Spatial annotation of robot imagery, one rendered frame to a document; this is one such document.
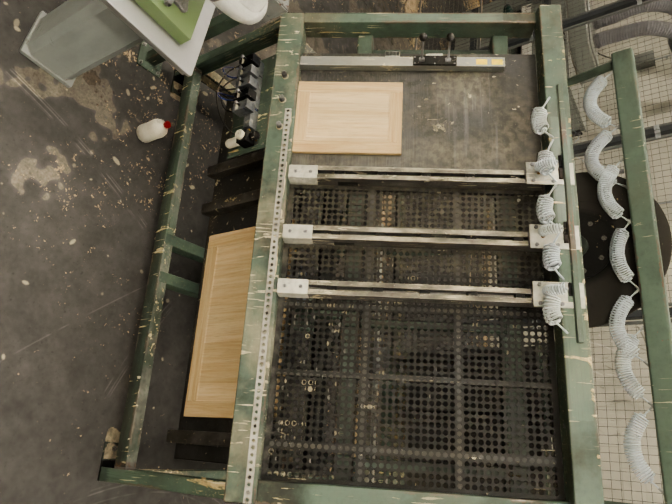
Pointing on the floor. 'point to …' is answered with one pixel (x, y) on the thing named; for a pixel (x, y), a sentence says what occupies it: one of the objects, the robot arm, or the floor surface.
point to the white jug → (147, 132)
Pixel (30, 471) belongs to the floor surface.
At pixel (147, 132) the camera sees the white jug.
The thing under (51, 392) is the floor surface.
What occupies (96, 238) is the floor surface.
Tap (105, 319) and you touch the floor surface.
